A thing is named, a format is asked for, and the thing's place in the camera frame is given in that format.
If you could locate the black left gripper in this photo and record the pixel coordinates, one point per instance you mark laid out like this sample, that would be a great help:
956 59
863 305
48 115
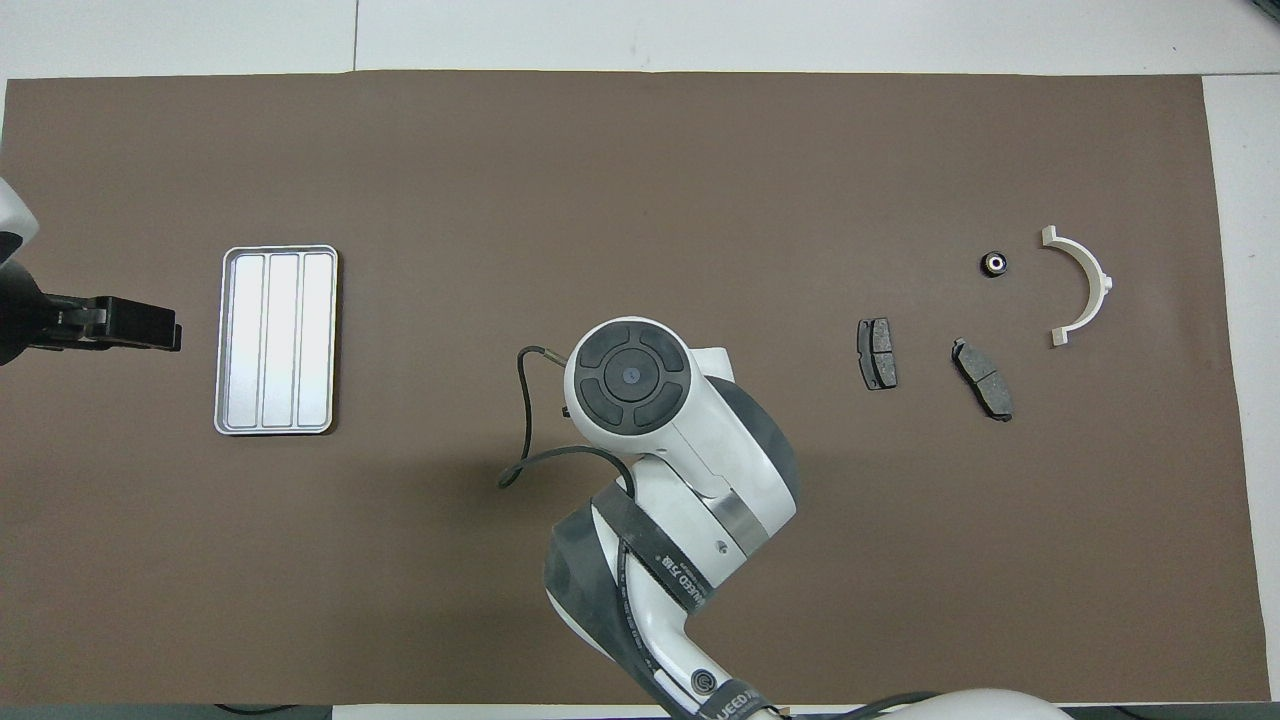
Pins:
40 325

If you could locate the small black round bushing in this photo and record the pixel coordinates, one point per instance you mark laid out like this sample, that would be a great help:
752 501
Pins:
993 264

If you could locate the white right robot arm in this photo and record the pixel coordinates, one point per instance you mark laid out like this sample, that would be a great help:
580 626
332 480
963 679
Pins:
700 440

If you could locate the silver metal tray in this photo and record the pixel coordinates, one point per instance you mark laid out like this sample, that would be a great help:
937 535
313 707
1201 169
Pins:
277 340

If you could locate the brown table mat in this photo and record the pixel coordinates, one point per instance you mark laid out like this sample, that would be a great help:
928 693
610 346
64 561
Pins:
640 180

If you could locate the rectangular dark brake pad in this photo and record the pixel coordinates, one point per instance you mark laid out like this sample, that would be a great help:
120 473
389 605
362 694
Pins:
877 354

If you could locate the curved dark brake pad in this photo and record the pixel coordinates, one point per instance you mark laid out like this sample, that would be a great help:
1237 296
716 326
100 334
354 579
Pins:
982 380

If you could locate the white curved plastic bracket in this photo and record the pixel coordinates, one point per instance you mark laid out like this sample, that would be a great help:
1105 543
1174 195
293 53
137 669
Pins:
1092 275

